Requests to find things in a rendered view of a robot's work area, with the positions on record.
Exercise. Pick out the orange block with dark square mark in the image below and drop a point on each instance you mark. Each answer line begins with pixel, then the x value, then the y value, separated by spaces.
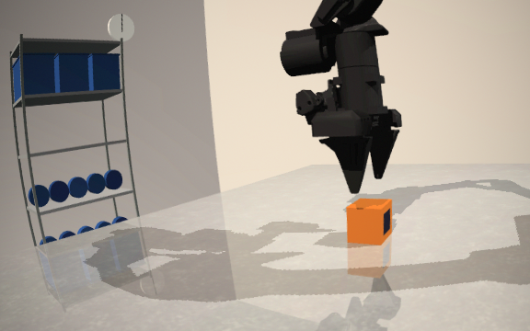
pixel 369 221

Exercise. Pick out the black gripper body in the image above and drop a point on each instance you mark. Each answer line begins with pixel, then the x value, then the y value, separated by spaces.
pixel 361 109

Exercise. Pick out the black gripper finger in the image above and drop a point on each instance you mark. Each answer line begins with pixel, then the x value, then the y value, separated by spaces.
pixel 352 155
pixel 382 145

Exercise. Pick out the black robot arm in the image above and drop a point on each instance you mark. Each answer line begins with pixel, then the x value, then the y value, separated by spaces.
pixel 349 42

